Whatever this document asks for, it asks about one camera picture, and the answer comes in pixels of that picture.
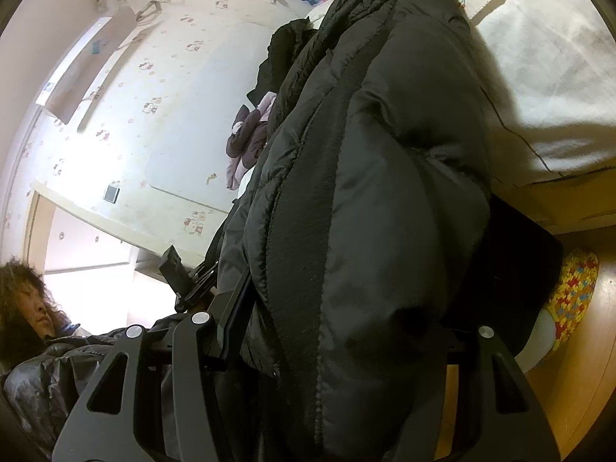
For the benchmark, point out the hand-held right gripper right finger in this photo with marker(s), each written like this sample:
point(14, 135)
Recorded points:
point(481, 351)

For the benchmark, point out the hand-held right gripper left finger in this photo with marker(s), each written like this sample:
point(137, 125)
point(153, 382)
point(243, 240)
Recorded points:
point(231, 317)

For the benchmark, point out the large black puffer jacket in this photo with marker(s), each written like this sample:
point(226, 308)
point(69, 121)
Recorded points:
point(375, 178)

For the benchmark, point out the colourful patterned slipper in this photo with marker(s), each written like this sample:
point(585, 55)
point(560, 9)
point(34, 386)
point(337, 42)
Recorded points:
point(575, 293)

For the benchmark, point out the person's head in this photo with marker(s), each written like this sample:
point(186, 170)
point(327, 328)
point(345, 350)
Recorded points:
point(33, 313)

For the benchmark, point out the purple patterned cloth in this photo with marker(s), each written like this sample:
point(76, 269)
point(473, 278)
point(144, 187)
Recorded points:
point(250, 139)

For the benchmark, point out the white air conditioner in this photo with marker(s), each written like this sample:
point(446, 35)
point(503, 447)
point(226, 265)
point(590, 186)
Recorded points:
point(86, 62)

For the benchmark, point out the crumpled black jacket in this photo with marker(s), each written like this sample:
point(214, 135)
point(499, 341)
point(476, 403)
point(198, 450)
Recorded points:
point(284, 57)

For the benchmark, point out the grey wall switch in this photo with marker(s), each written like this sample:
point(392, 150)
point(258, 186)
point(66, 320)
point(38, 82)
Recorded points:
point(111, 194)

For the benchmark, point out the beige door frame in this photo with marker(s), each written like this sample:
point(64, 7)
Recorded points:
point(37, 221)

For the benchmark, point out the wooden bed frame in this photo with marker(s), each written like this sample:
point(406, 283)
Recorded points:
point(587, 207)

